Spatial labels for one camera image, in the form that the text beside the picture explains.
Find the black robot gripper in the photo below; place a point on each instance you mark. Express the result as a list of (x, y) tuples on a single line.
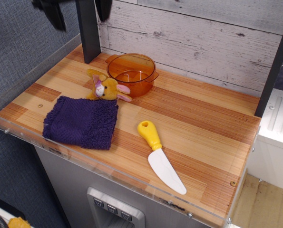
[(53, 12)]

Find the yellow plush bunny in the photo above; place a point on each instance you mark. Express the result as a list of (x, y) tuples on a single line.
[(106, 88)]

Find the purple towel napkin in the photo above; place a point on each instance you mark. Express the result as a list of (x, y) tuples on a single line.
[(82, 122)]

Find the orange transparent plastic pot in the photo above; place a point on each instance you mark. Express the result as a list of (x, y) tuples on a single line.
[(136, 71)]

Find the clear acrylic edge guard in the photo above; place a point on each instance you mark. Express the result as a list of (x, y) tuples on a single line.
[(206, 132)]

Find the grey toy fridge cabinet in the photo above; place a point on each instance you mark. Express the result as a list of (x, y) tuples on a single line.
[(71, 181)]

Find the silver dispenser button panel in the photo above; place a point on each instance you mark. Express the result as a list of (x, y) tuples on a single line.
[(109, 212)]

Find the yellow object bottom left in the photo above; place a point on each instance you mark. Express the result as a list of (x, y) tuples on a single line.
[(18, 223)]

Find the white ribbed appliance right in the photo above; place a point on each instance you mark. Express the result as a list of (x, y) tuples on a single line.
[(266, 159)]

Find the dark vertical post left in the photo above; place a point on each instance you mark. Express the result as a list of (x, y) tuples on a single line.
[(88, 29)]

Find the dark vertical post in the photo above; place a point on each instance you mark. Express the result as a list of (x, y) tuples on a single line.
[(88, 29), (270, 82)]

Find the yellow handled white toy knife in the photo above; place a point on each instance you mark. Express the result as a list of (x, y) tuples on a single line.
[(158, 160)]

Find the dark vertical post right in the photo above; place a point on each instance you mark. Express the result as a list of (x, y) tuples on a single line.
[(270, 82)]

